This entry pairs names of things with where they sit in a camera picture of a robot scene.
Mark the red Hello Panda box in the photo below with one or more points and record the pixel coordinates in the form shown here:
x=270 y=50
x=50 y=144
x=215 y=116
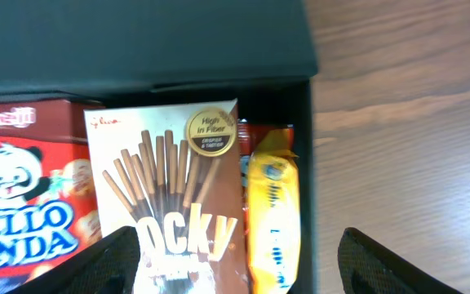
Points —
x=48 y=207

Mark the small yellow snack packet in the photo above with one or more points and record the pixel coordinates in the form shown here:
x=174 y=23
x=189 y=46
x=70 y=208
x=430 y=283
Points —
x=274 y=226

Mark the brown Pocky box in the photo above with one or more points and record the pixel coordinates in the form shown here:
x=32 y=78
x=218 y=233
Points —
x=172 y=172

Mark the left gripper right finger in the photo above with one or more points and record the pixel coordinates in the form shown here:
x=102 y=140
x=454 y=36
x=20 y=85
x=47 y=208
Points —
x=368 y=267

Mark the dark green gift box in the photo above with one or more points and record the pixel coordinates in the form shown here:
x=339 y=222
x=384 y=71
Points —
x=156 y=52

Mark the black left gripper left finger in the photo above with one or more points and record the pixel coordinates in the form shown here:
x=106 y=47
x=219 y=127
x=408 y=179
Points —
x=108 y=266

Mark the red Hacks candy bag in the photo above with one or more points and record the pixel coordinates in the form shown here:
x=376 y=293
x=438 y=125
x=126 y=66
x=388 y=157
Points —
x=249 y=137

